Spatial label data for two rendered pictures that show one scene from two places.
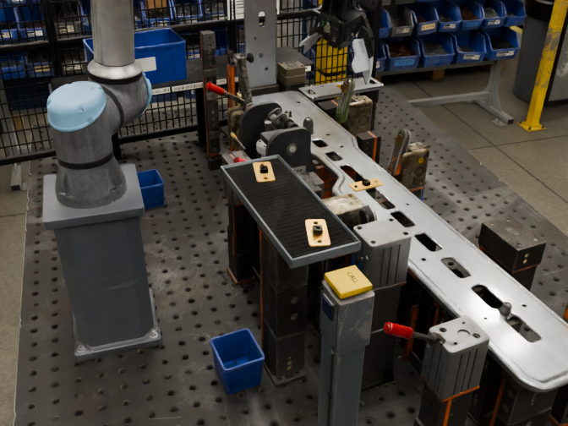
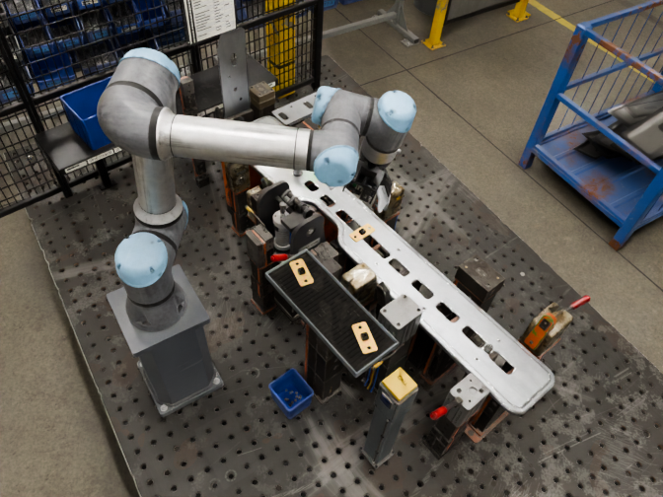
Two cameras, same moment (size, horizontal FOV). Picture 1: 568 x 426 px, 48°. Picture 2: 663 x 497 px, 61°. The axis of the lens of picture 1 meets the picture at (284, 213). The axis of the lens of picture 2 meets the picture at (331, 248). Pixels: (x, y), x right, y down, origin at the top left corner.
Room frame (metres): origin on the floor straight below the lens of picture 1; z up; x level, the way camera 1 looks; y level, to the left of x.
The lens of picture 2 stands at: (0.33, 0.26, 2.37)
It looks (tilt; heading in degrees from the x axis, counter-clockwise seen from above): 51 degrees down; 341
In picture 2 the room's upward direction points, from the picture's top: 5 degrees clockwise
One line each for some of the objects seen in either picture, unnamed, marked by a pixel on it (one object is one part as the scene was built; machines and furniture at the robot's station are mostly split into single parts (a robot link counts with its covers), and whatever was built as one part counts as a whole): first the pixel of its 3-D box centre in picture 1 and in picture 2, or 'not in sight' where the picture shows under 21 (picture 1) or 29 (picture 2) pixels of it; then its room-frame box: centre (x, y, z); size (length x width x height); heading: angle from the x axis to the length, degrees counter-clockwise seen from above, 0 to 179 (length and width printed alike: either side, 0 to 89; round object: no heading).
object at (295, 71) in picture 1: (291, 111); (262, 125); (2.15, -0.02, 0.88); 0.08 x 0.08 x 0.36; 24
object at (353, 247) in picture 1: (284, 204); (329, 308); (1.07, 0.00, 1.16); 0.37 x 0.14 x 0.02; 24
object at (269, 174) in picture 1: (264, 170); (301, 271); (1.19, 0.04, 1.17); 0.08 x 0.04 x 0.01; 9
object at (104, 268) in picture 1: (105, 263); (170, 343); (1.21, 0.42, 0.90); 0.21 x 0.21 x 0.40; 17
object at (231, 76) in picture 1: (232, 126); (225, 165); (1.87, 0.17, 0.95); 0.03 x 0.01 x 0.50; 24
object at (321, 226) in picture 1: (317, 230); (364, 336); (0.97, -0.06, 1.17); 0.08 x 0.04 x 0.01; 5
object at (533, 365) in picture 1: (372, 189); (367, 236); (1.40, -0.23, 1.00); 1.38 x 0.22 x 0.02; 24
